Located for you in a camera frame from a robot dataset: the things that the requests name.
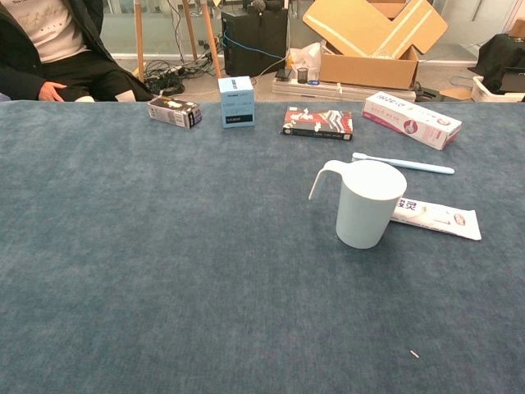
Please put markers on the light blue toothbrush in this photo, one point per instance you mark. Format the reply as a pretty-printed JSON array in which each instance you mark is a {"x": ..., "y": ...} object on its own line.
[{"x": 410, "y": 163}]

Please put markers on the toothpaste tube with white cap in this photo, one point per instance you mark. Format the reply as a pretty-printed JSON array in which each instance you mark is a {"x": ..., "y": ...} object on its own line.
[{"x": 443, "y": 219}]

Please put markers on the white pink toothpaste carton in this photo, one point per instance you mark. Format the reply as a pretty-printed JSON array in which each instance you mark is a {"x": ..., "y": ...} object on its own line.
[{"x": 410, "y": 119}]

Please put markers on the red black flat box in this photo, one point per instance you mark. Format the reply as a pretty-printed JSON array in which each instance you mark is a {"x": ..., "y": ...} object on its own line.
[{"x": 320, "y": 121}]

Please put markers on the light blue upright box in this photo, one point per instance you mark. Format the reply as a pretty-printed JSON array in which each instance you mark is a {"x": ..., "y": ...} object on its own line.
[{"x": 238, "y": 102}]

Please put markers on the blue table cloth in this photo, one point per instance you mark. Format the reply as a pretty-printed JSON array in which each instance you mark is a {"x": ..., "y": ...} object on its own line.
[{"x": 164, "y": 246}]

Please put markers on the small dark printed box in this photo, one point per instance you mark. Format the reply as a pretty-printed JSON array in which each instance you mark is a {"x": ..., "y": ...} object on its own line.
[{"x": 172, "y": 111}]

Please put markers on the black flat device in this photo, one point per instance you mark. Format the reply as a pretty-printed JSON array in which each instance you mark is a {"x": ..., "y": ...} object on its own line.
[{"x": 284, "y": 74}]

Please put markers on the stack of aluminium profiles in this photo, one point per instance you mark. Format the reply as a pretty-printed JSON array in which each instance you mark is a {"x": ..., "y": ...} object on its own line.
[{"x": 328, "y": 90}]

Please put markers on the small blue round lid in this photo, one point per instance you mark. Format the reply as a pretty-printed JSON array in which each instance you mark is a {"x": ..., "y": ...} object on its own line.
[{"x": 313, "y": 82}]

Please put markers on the white plastic bag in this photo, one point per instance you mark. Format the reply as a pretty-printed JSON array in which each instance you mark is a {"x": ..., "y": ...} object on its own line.
[{"x": 305, "y": 55}]

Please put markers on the large open cardboard box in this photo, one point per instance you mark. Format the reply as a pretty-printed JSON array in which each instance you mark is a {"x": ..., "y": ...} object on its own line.
[{"x": 369, "y": 70}]

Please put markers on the wooden easel leg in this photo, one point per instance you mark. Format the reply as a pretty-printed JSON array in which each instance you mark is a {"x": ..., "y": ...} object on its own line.
[
  {"x": 139, "y": 41},
  {"x": 190, "y": 28},
  {"x": 210, "y": 37}
]

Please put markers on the black computer tower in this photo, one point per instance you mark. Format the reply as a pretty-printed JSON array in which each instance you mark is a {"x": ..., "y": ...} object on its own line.
[{"x": 254, "y": 28}]

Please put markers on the tiny white scrap on cloth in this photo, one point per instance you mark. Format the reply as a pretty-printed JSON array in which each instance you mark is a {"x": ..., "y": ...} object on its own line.
[{"x": 414, "y": 354}]

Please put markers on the flat cardboard piece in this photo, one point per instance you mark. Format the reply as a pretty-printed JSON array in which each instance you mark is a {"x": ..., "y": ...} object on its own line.
[{"x": 457, "y": 94}]

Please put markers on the seated person in black coat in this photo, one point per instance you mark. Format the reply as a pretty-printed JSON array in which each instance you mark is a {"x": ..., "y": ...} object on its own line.
[{"x": 61, "y": 70}]

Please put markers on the white storage bin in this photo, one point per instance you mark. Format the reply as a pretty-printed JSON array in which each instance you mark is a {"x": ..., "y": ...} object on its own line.
[{"x": 486, "y": 92}]

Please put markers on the black cloth covered object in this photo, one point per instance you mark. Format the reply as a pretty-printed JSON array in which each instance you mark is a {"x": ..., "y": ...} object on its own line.
[{"x": 500, "y": 57}]

